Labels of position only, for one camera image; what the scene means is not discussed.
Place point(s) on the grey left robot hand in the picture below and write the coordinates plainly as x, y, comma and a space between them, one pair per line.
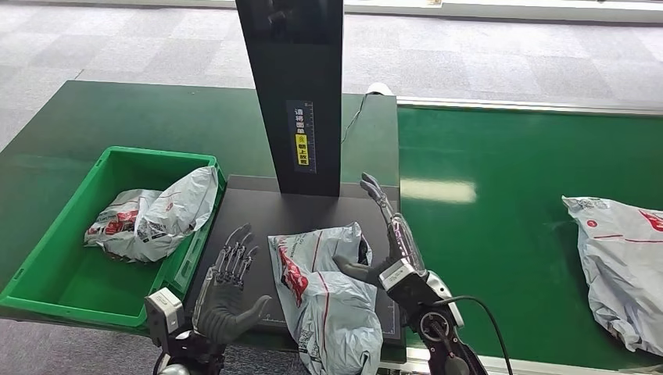
220, 313

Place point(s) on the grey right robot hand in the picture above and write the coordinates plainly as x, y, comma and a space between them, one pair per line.
406, 243

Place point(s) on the grey courier bag red stripe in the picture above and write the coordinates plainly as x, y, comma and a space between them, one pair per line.
331, 310

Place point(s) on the green conveyor belt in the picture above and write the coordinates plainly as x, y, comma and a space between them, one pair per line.
492, 155

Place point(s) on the black inbound scanner machine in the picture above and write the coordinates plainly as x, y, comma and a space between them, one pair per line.
311, 52

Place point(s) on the smooth grey courier bag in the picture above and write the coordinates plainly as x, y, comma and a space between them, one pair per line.
178, 207

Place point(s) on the crumpled red-print courier bag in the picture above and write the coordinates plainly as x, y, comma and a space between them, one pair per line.
116, 220

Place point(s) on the green plastic bin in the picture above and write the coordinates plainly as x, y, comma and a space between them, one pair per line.
77, 290

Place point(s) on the black yellow label sticker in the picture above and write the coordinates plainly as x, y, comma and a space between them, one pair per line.
302, 140

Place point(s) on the small white round object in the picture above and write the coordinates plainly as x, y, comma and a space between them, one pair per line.
379, 88

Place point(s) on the large grey courier bag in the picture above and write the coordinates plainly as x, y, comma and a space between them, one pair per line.
621, 269

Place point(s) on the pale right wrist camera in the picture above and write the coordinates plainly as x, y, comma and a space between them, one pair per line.
401, 282

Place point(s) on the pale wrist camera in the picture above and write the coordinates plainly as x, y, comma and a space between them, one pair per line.
164, 313
401, 282

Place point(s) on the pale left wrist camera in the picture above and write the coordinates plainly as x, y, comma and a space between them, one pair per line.
164, 313

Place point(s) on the silver conveyor frame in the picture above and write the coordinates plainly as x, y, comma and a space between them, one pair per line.
518, 105

